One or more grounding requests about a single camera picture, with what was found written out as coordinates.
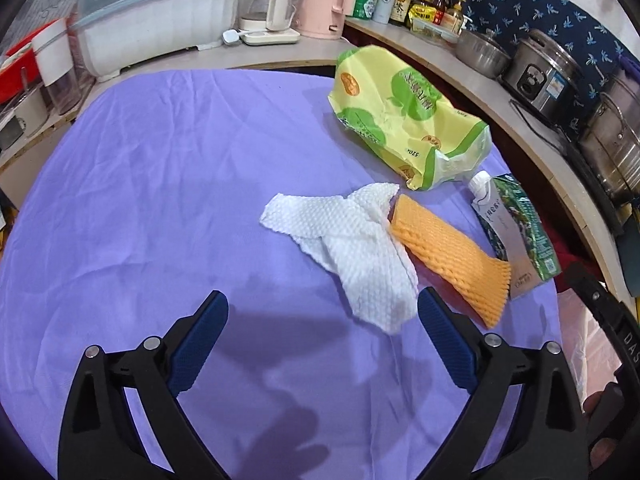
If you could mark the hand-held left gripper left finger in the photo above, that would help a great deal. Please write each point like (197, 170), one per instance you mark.
(197, 345)

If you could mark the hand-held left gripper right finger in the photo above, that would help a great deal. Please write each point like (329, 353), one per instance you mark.
(447, 345)

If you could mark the white paper towel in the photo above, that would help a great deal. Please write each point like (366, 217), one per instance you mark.
(360, 260)

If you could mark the person's right hand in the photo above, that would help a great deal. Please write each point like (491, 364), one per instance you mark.
(595, 402)

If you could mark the red cloth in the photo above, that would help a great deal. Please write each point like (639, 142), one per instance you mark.
(565, 265)

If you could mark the orange foam fruit net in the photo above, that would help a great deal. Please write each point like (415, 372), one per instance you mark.
(450, 260)

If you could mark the green milk carton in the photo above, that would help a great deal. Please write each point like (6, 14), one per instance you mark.
(525, 230)

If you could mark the purple cloth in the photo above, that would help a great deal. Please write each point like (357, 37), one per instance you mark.
(175, 185)

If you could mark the wooden counter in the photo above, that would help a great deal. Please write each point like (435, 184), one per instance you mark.
(550, 170)

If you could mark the large steel pot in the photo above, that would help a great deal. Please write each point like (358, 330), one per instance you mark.
(615, 145)

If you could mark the steel rice cooker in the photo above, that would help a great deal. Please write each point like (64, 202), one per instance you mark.
(540, 80)

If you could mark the yellow green plastic bag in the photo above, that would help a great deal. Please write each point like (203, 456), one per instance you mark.
(390, 100)

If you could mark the small white container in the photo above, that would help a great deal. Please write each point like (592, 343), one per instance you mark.
(25, 115)

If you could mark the steel pot glass lid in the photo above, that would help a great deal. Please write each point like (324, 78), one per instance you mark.
(480, 55)

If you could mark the white plug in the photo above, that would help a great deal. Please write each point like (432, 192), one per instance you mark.
(230, 36)

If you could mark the white dish box grey lid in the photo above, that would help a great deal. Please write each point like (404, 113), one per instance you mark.
(150, 35)

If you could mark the clear container white lid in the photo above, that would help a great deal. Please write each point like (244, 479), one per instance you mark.
(55, 60)

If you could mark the red basin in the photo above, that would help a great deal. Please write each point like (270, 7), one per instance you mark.
(15, 80)

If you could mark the amber bottle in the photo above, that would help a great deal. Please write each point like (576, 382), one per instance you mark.
(452, 17)

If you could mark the clear container yellow packet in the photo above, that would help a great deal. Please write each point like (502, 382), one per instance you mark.
(425, 17)

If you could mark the dark bottle red label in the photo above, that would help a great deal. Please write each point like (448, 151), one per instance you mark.
(441, 0)

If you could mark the white glass kettle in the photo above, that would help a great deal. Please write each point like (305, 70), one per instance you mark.
(272, 0)

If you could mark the pink electric kettle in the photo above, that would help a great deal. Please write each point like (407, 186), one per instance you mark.
(320, 5)

